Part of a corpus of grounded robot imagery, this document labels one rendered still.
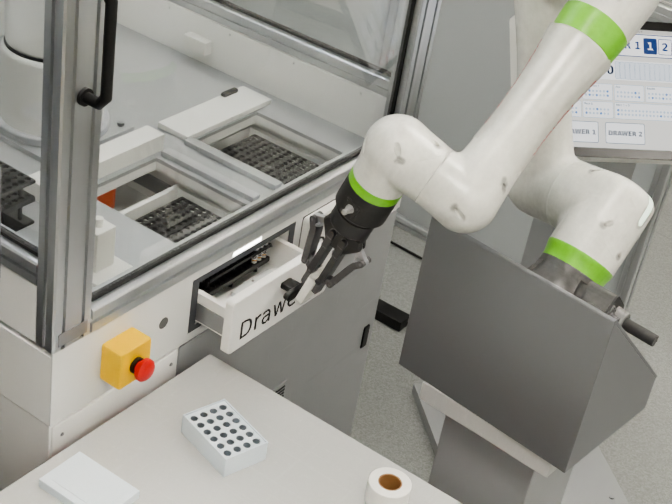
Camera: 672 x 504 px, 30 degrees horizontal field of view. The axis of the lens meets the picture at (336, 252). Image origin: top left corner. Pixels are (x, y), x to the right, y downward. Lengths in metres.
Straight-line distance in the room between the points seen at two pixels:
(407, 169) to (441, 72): 2.04
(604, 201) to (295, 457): 0.68
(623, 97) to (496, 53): 1.06
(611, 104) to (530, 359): 0.85
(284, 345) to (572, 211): 0.68
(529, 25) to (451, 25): 1.71
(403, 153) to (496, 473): 0.70
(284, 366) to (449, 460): 0.42
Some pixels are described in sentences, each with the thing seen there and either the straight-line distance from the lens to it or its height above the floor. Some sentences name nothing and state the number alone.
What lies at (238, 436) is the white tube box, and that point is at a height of 0.79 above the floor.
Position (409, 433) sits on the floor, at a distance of 3.37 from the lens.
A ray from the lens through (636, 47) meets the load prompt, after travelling 2.86.
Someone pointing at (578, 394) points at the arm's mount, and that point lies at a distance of 2.10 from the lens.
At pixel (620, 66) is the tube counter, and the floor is 1.12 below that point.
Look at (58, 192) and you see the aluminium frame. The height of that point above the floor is 1.23.
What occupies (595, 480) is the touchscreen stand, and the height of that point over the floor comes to 0.04.
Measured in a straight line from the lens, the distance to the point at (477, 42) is 3.85.
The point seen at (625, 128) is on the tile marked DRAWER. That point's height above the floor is 1.01.
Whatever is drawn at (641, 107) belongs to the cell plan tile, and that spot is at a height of 1.05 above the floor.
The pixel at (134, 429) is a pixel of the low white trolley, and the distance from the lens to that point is 2.10.
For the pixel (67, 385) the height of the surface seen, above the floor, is 0.87.
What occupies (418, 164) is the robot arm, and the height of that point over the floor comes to 1.26.
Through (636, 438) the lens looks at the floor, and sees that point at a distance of 3.59.
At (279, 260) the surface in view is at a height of 0.85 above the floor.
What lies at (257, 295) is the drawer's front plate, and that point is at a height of 0.92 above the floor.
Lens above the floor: 2.15
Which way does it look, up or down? 32 degrees down
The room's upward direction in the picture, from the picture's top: 10 degrees clockwise
